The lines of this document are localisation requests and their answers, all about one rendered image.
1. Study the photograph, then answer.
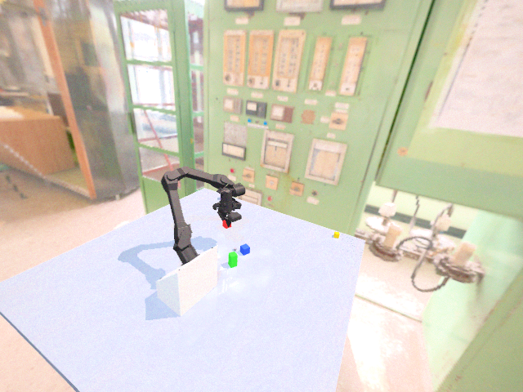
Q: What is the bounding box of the blue block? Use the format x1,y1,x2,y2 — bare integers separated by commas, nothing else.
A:
240,244,250,255

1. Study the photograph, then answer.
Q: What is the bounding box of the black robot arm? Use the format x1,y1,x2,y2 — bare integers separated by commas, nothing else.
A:
161,166,246,265

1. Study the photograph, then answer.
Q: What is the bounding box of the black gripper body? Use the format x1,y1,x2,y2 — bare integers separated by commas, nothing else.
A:
212,200,242,222

